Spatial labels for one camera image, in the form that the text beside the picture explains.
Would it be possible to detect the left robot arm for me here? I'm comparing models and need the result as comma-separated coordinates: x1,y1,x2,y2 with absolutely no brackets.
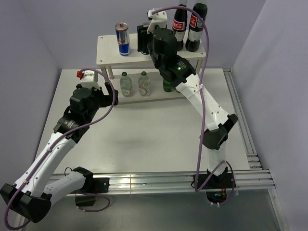
0,81,118,230

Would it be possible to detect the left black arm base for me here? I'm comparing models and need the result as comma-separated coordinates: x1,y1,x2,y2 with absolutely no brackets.
75,178,110,207

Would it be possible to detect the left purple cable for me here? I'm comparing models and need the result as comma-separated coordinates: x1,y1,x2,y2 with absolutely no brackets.
4,68,116,230

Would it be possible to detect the cola bottle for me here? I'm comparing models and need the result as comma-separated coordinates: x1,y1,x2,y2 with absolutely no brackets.
172,9,188,51
185,0,208,52

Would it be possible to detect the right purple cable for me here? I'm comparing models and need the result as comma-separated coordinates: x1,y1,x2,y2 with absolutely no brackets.
152,6,235,206

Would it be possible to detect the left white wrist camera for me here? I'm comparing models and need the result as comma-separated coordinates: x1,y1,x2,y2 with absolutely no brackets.
77,70,100,90

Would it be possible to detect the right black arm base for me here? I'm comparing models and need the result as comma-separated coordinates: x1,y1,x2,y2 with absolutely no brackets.
196,168,236,206

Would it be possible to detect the white two-tier shelf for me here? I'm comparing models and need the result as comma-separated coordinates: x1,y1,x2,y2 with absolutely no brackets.
96,33,191,109

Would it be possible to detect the purple cable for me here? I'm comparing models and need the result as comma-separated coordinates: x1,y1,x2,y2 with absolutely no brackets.
4,68,116,230
152,6,235,206

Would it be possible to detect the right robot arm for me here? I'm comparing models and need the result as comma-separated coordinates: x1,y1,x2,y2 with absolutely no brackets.
137,24,238,188

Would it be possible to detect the green glass bottle yellow label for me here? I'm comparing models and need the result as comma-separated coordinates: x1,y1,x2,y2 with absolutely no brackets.
163,80,175,92

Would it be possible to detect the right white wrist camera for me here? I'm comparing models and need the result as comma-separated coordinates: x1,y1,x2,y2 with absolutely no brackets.
147,8,167,34

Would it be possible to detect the right cola bottle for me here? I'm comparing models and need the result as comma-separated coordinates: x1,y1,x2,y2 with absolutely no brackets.
185,0,208,52

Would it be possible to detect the silver blue can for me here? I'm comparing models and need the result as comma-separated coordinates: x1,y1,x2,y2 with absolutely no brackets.
142,23,150,55
115,22,131,56

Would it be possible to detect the left cola bottle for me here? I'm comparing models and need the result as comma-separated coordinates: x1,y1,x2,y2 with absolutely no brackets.
172,9,188,51

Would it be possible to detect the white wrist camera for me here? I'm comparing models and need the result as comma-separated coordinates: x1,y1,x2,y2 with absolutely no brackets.
77,70,100,90
147,8,167,34

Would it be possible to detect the clear bottle green cap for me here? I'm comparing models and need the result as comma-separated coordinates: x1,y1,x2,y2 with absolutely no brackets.
120,72,132,97
138,71,151,97

